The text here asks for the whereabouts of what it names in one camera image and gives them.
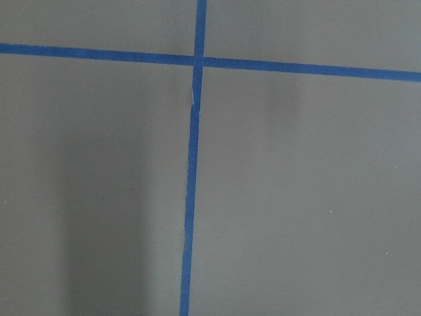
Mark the brown paper table cover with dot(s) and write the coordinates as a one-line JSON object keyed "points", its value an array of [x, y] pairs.
{"points": [[290, 194]]}

